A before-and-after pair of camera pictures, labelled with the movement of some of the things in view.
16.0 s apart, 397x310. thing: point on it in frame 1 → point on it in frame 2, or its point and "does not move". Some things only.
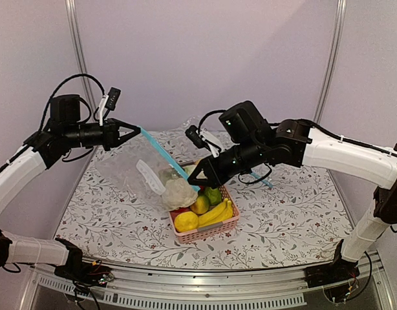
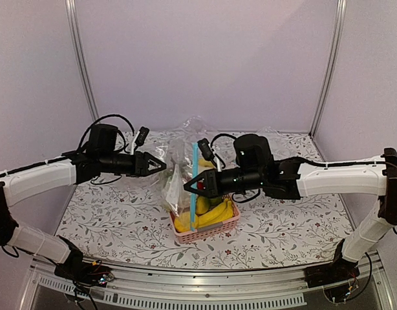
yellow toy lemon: [186, 221] does not move
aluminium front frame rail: [176, 289] does not move
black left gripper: [110, 132] → [141, 164]
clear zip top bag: [136, 168] → [177, 162]
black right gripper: [202, 166] → [211, 184]
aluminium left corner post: [81, 61] does not move
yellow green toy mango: [201, 205] does not move
